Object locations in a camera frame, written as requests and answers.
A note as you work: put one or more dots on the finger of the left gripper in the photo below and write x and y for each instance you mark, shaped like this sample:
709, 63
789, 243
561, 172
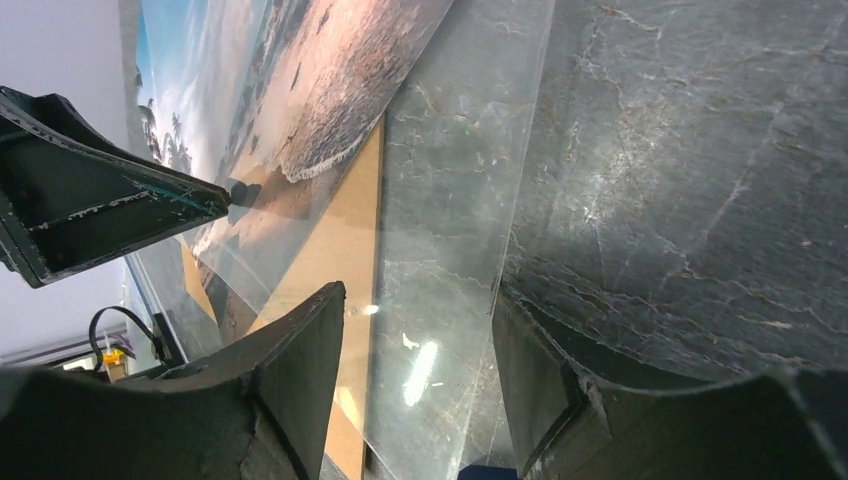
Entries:
71, 200

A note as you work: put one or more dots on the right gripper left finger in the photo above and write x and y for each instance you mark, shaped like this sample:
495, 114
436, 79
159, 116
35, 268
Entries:
257, 409

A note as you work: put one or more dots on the beach landscape photo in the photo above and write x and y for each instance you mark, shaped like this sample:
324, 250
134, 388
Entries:
271, 100

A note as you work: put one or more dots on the brown cardboard backing board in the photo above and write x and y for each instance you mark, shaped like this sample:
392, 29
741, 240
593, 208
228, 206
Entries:
342, 246

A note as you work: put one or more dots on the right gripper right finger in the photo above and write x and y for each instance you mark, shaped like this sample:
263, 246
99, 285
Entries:
577, 409

